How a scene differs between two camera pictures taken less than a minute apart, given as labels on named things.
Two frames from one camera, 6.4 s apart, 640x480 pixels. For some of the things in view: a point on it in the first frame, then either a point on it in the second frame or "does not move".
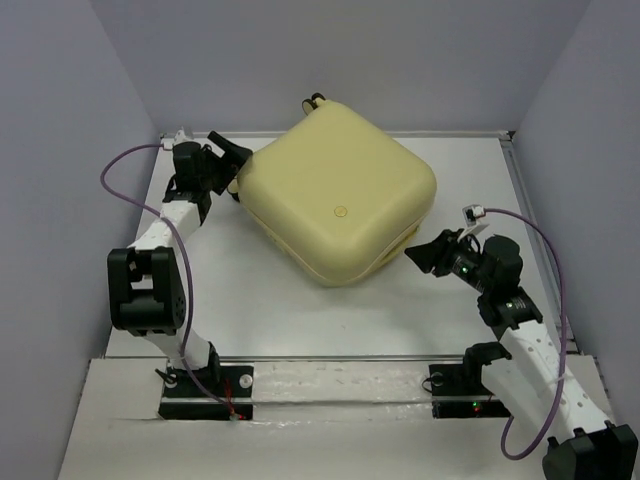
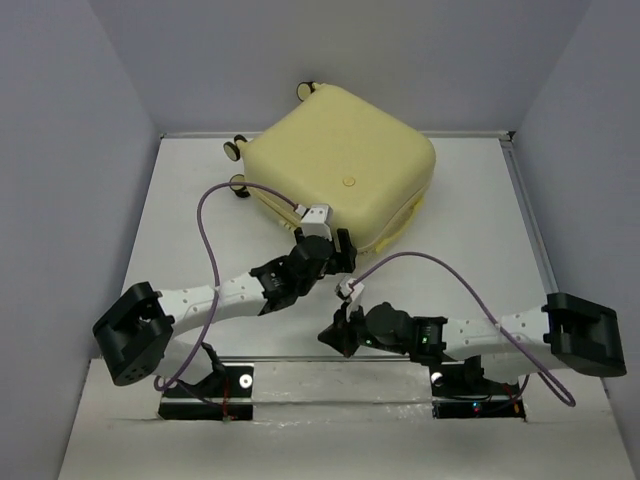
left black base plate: (219, 392) does not move
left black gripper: (234, 160) → (343, 261)
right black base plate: (460, 391) does not move
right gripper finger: (434, 256) → (344, 333)
